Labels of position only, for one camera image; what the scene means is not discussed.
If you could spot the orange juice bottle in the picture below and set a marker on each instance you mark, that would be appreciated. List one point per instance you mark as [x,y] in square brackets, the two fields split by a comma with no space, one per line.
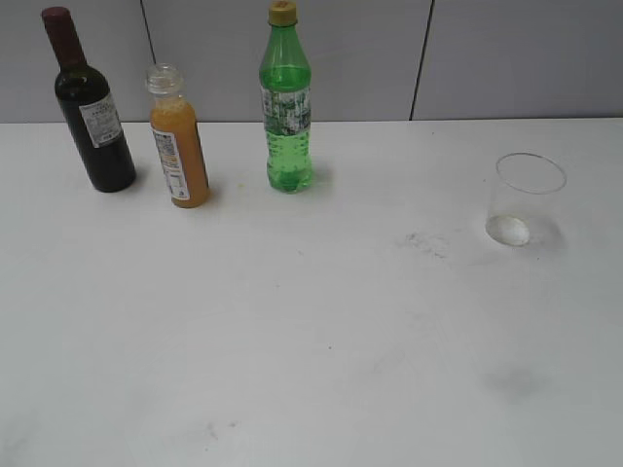
[174,125]

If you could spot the transparent plastic cup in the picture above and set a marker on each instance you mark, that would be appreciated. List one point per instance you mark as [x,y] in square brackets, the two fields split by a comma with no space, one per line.
[523,210]

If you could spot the green soda bottle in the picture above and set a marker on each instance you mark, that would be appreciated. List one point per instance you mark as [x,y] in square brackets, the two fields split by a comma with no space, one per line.
[285,82]

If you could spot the dark red wine bottle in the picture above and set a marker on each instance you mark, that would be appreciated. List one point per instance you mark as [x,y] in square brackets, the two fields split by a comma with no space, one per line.
[87,105]

